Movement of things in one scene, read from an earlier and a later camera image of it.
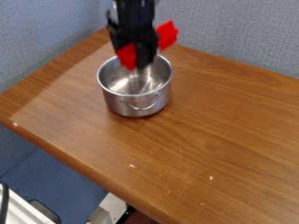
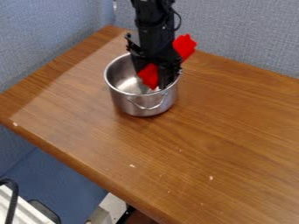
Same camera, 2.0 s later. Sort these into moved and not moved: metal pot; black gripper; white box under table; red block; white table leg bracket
Moved: metal pot; black gripper; red block
Not moved: white table leg bracket; white box under table
